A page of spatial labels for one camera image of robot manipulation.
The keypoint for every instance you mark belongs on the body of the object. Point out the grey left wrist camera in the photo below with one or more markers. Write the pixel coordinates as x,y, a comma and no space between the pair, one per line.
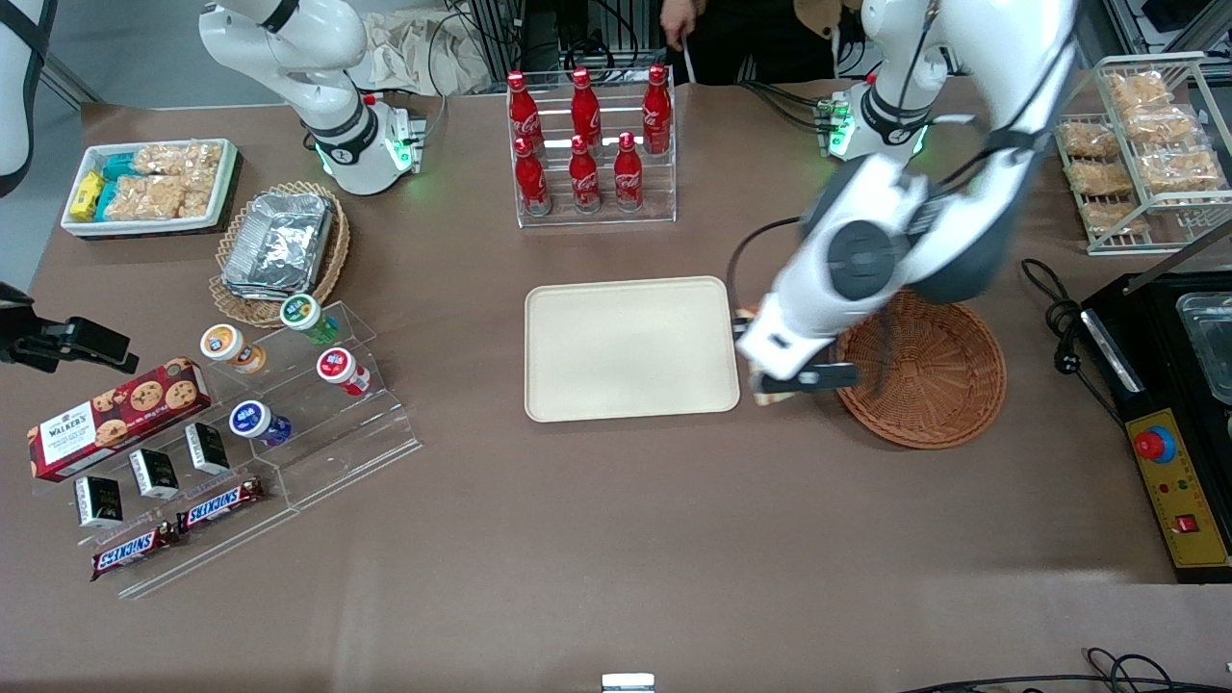
837,375

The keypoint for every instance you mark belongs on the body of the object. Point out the red Walkers cookie box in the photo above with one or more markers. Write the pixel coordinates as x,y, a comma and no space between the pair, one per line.
115,419

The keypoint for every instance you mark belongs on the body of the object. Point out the black machine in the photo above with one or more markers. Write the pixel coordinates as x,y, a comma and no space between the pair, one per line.
1155,346

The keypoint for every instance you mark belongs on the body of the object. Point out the beige plastic tray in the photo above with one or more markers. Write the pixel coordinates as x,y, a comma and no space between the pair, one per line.
630,348

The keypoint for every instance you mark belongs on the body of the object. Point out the blue lid cup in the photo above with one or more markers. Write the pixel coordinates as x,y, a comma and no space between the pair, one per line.
250,419

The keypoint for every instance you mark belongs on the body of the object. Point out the beige crumpled cloth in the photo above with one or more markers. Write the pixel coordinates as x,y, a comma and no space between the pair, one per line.
423,53

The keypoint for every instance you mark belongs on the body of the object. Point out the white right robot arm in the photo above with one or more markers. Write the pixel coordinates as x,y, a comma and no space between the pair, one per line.
327,38

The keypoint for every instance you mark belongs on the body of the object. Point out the red lid cup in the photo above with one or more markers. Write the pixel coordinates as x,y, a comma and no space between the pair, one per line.
335,365

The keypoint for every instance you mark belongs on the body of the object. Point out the orange lid cup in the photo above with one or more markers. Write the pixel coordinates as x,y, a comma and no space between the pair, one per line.
223,343

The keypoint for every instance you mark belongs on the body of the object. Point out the black right wrist part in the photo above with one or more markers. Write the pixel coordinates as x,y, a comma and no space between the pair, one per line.
14,296

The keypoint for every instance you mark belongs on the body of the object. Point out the teal snack pack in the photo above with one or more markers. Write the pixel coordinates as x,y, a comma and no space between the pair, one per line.
120,166
106,197

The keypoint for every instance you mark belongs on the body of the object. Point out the small black box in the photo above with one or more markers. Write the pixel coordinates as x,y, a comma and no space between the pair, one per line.
154,474
99,501
207,449

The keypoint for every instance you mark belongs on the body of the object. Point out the black equipment rack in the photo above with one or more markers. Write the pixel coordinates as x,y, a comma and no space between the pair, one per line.
539,29

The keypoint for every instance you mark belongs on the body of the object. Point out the rice cracker bag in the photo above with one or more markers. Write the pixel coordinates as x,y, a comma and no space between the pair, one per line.
178,159
144,197

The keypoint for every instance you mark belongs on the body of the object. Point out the clear acrylic bottle rack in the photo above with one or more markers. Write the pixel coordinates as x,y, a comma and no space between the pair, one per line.
597,219

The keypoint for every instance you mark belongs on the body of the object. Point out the yellow control panel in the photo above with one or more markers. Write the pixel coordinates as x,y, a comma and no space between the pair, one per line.
1179,491

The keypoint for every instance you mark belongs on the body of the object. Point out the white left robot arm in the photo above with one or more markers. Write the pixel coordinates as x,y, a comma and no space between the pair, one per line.
818,289

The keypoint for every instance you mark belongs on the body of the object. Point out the clear acrylic step display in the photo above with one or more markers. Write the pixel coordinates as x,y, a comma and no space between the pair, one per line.
356,452
221,549

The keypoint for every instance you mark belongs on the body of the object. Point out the brown round wicker basket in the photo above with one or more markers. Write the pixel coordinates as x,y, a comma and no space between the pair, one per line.
924,395

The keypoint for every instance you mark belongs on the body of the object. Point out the red cola bottle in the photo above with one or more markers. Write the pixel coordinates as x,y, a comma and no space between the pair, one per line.
657,106
583,181
521,106
585,104
628,178
530,183

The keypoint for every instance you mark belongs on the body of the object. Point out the foil container stack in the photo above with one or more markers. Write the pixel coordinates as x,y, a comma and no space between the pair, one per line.
279,245

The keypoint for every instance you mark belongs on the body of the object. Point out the grey metal frame bar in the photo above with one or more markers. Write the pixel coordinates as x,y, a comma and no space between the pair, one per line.
67,79

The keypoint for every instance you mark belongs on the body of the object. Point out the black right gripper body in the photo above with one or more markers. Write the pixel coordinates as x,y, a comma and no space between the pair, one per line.
24,344

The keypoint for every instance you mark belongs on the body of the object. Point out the Snickers bar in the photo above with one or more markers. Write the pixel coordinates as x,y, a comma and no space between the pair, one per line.
221,503
135,551

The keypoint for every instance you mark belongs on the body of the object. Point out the fried snack bag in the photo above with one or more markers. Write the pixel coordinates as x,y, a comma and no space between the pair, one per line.
1116,219
1136,91
1160,125
1182,169
1102,179
1090,140

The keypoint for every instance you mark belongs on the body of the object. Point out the white rectangular snack bin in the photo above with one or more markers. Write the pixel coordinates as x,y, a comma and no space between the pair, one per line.
87,154

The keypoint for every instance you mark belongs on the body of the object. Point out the clear machine container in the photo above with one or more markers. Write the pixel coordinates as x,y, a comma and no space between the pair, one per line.
1208,337

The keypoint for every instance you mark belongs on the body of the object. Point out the bare person hand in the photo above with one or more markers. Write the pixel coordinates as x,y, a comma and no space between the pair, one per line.
678,19

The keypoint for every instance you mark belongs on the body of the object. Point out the person in brown jacket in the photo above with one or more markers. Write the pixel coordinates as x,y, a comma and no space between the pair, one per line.
741,38

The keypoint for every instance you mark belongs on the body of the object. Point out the yellow snack pack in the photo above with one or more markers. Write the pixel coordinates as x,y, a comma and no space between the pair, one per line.
87,195

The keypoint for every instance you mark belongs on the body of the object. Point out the light wicker basket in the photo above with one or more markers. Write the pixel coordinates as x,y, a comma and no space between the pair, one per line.
332,260

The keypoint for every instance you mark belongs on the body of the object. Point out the triangle sandwich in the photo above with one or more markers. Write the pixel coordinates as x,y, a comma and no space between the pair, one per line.
775,397

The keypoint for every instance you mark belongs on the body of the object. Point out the green lid cup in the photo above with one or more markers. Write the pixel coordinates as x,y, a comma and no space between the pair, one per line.
301,312

